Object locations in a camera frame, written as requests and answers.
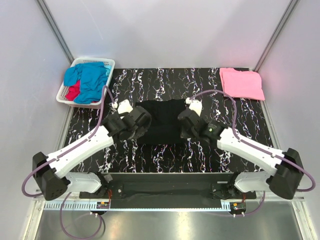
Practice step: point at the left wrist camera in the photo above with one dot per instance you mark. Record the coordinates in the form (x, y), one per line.
(123, 108)

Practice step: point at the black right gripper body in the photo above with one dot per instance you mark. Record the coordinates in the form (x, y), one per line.
(186, 133)

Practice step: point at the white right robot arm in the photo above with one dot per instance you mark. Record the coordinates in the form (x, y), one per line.
(282, 170)

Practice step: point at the folded pink t-shirt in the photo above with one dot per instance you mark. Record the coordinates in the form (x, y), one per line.
(241, 84)

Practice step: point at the red t-shirt in basket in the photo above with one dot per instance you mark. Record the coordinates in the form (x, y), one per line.
(73, 91)

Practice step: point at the aluminium frame rail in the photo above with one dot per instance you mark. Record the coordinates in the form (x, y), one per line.
(74, 203)

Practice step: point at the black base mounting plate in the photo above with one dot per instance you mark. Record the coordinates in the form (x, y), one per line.
(167, 191)

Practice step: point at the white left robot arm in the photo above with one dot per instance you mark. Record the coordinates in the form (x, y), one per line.
(53, 172)

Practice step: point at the blue t-shirt in basket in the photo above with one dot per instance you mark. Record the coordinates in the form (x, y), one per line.
(92, 76)

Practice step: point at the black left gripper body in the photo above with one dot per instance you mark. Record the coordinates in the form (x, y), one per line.
(139, 132)

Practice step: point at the black t-shirt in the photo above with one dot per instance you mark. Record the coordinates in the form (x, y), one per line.
(165, 129)

